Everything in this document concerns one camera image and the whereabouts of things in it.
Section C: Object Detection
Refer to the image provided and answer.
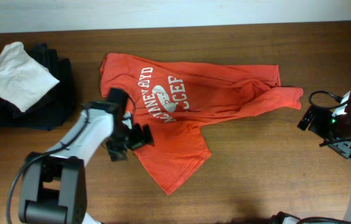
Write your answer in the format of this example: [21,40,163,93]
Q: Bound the red printed t-shirt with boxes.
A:
[100,53,303,194]

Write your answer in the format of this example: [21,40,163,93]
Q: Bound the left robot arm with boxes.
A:
[6,101,154,224]

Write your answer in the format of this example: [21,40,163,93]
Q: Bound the black folded clothes pile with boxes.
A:
[0,44,77,131]

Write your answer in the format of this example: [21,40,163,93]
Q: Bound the white folded cloth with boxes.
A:
[0,42,59,112]

